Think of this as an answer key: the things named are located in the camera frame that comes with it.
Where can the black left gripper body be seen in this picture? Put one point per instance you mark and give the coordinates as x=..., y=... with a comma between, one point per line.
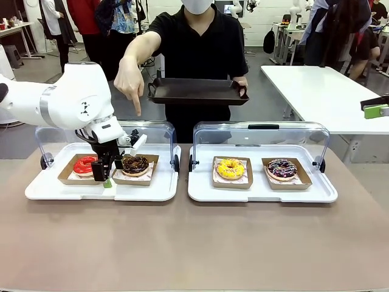
x=104, y=149

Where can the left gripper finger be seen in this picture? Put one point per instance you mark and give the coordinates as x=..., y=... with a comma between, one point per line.
x=118, y=161
x=101, y=171

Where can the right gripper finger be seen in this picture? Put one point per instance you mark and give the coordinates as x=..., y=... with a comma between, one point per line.
x=377, y=112
x=375, y=102

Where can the chocolate sprinkled donut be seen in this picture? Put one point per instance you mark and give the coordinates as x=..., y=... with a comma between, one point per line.
x=133, y=182
x=136, y=166

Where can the paper liner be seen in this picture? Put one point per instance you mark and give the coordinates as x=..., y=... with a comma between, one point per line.
x=149, y=173
x=73, y=177
x=246, y=165
x=299, y=178

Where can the black serving tray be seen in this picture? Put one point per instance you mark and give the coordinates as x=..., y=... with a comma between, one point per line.
x=194, y=91

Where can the purple sprinkled donut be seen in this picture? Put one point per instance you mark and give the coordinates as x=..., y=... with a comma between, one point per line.
x=288, y=173

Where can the cardboard tray of purple donut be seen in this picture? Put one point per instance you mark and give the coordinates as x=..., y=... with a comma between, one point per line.
x=291, y=186

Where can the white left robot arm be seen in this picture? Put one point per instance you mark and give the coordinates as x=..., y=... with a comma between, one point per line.
x=76, y=91

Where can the person's right forearm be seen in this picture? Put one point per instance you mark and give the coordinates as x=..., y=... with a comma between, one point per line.
x=138, y=47

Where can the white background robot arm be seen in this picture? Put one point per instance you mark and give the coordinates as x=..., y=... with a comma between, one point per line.
x=236, y=7
x=294, y=12

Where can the red glazed donut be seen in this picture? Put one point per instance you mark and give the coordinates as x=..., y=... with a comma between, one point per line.
x=65, y=178
x=81, y=168

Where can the paper liner under red donut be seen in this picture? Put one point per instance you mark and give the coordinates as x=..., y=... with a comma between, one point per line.
x=73, y=177

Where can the yellow sprinkled donut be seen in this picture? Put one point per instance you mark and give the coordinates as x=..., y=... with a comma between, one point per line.
x=231, y=184
x=225, y=173

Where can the paper liner under yellow donut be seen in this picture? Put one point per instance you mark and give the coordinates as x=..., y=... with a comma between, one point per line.
x=246, y=165

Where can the person in black polo shirt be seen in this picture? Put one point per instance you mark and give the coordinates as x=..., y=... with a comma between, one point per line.
x=197, y=45

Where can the person's right hand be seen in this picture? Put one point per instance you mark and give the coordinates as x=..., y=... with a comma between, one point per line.
x=129, y=79

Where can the person's left hand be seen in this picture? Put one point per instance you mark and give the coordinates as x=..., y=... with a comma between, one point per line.
x=243, y=82

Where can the white display tray base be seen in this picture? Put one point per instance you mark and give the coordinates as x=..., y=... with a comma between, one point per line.
x=143, y=193
x=258, y=194

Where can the clear display lid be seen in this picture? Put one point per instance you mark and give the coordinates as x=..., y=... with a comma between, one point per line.
x=288, y=135
x=158, y=134

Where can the large white table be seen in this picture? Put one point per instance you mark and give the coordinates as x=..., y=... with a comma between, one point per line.
x=319, y=91

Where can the bystander in dark long coat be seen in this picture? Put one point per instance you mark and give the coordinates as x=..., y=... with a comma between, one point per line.
x=334, y=24

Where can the white background desk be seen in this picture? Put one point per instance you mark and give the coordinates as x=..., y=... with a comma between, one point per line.
x=287, y=33

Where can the black backpack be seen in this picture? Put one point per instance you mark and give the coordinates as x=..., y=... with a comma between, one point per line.
x=269, y=41

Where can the grey plastic stool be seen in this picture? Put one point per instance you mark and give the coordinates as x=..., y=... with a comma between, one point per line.
x=13, y=54

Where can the bystander in blue patterned shirt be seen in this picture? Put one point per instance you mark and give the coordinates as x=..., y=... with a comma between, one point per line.
x=120, y=18

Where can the bystander in red top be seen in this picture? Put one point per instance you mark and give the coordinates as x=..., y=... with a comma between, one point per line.
x=83, y=18

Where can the bystander in white top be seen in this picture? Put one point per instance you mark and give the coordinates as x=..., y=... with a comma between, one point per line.
x=51, y=18

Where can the background table with cups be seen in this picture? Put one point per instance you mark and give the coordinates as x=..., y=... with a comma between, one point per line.
x=18, y=27

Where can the white face mask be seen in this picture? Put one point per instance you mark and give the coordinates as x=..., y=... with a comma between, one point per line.
x=197, y=6

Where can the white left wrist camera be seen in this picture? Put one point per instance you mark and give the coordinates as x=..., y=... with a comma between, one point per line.
x=138, y=145

